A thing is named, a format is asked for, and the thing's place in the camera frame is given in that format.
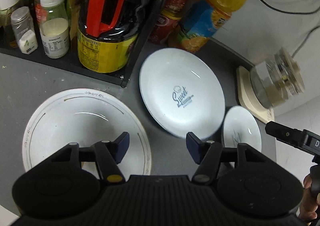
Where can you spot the soy sauce jug red handle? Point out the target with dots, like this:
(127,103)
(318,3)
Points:
(107,33)

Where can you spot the red drink can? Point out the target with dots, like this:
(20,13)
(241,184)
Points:
(167,21)

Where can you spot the white Sweet print plate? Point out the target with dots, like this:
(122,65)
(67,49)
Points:
(182,93)

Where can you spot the clear salt shaker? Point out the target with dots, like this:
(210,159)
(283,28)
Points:
(23,27)

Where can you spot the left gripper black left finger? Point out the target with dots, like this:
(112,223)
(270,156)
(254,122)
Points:
(108,154)

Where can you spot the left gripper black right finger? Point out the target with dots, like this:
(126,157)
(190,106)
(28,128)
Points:
(206,154)

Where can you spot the white cap milk bottle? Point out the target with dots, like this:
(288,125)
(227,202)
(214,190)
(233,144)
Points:
(54,28)

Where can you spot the glass kettle with beige handle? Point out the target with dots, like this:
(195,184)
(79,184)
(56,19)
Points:
(276,79)

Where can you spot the person's right hand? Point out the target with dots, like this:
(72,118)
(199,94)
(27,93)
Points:
(309,204)

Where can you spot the small white plate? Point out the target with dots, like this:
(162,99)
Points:
(240,126)

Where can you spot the black spice tray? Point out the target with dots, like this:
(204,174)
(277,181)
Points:
(71,63)

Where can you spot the gold rimmed white plate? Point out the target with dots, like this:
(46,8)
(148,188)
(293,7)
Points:
(85,116)

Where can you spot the orange juice bottle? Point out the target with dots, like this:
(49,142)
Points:
(201,22)

